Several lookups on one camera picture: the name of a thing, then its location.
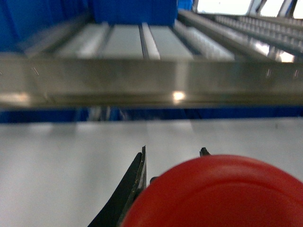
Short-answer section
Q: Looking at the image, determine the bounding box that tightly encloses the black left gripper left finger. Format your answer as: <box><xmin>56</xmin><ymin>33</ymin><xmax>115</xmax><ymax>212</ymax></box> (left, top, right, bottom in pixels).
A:
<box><xmin>89</xmin><ymin>146</ymin><xmax>147</xmax><ymax>227</ymax></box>

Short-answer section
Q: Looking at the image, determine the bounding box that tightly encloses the red emergency stop button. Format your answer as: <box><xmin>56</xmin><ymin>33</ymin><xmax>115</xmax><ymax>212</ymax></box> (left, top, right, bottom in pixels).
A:
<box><xmin>122</xmin><ymin>155</ymin><xmax>303</xmax><ymax>227</ymax></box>

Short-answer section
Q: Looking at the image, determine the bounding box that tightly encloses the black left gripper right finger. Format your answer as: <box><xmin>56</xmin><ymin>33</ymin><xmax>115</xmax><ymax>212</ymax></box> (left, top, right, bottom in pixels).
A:
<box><xmin>200</xmin><ymin>147</ymin><xmax>211</xmax><ymax>157</ymax></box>

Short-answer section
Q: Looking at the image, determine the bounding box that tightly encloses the stainless steel shelf rail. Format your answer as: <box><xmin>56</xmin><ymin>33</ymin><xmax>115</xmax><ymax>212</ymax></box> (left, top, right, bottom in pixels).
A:
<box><xmin>0</xmin><ymin>58</ymin><xmax>303</xmax><ymax>109</ymax></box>

